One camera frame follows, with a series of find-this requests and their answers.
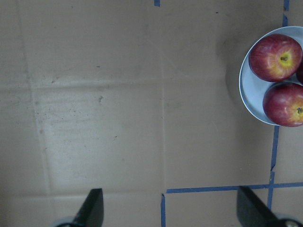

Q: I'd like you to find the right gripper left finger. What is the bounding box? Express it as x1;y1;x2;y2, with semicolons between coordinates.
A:
71;188;104;227

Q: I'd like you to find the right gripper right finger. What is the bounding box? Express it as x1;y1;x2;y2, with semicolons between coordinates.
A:
236;186;284;227

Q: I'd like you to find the red apple plate front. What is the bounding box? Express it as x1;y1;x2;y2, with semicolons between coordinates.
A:
262;82;303;127

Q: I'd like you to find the red apple plate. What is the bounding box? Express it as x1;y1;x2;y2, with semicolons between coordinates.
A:
296;63;303;84
262;82;303;127
249;34;303;82

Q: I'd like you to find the light blue round plate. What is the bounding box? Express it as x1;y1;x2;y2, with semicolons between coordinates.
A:
239;26;303;125

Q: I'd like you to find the red apple plate left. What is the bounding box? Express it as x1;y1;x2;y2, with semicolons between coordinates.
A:
296;63;303;84

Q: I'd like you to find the red apple plate back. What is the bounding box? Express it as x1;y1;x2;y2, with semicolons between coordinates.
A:
249;34;303;82

